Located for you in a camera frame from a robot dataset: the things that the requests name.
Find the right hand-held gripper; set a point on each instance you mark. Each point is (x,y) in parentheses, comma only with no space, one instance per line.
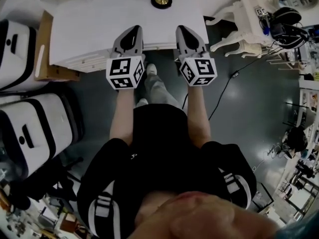
(199,70)

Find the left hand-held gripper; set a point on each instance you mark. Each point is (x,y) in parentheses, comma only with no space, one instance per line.
(124,71)

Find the person's right forearm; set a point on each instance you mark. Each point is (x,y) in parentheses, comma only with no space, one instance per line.
(198,118)

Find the person's left forearm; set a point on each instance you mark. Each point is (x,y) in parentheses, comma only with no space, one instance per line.
(122,118)

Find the person's white shoe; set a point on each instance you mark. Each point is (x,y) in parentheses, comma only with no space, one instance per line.
(142,102)
(151,69)

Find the person's grey trousers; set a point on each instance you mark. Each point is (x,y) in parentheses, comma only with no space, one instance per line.
(158,88)

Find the white carved ornate table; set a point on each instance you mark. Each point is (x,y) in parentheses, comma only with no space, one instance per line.
(245,26)

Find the brown cardboard box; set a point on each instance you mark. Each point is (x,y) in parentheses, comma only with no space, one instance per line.
(46,34)

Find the black headset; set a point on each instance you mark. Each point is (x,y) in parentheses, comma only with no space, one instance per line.
(286,15)

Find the white case with black trim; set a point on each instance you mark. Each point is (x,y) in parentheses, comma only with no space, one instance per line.
(35,131)
(15,53)

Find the black chair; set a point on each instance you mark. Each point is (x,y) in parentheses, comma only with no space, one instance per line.
(296,136)

